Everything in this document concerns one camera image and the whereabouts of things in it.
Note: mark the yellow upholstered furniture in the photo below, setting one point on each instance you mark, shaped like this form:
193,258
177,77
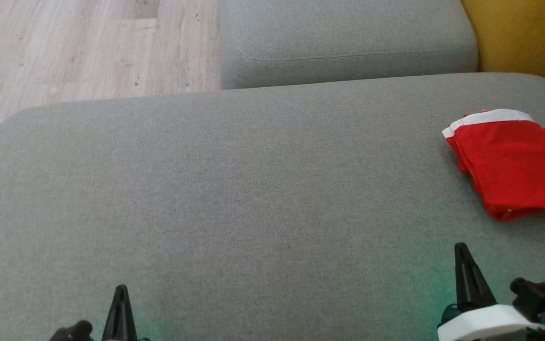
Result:
528,38

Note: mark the small grey sofa cushion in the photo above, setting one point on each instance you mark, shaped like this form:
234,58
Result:
348,38

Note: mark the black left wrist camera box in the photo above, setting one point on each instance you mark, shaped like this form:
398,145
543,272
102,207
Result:
73,331

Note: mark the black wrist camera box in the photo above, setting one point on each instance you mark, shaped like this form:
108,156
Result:
73,331
540,298

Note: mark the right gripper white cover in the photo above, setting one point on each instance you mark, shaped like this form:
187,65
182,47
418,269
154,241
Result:
485,324

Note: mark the large grey sofa seat cushion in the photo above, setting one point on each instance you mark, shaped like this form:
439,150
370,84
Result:
253,213

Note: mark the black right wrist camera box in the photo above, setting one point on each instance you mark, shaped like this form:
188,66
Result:
540,298

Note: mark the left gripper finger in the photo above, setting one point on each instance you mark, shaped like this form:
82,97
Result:
127,327
113,327

